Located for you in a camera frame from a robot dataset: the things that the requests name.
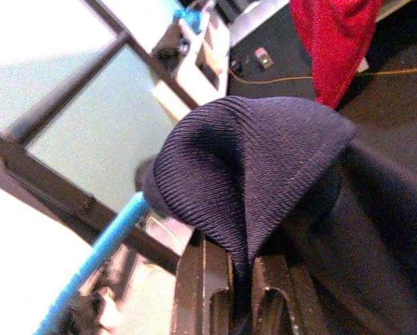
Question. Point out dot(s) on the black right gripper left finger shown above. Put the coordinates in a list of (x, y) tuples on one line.
[(191, 296)]

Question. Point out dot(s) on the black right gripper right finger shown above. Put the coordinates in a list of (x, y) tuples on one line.
[(269, 314)]

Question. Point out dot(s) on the blue plastic hanger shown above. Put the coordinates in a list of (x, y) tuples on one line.
[(100, 244)]

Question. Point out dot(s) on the navy shirt with yellow print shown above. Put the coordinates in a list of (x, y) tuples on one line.
[(247, 167)]

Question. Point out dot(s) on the black metal clothes rack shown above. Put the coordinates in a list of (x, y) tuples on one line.
[(55, 181)]

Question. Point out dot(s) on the white shelf cabinet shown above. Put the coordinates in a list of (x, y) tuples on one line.
[(194, 80)]

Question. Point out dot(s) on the black fabric bag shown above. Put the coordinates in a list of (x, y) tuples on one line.
[(170, 52)]

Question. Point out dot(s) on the small grey box device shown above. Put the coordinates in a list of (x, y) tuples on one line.
[(264, 59)]

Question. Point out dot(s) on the blue plastic bag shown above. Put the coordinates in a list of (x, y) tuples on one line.
[(189, 19)]

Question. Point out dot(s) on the red cloth cover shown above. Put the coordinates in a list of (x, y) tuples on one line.
[(334, 42)]

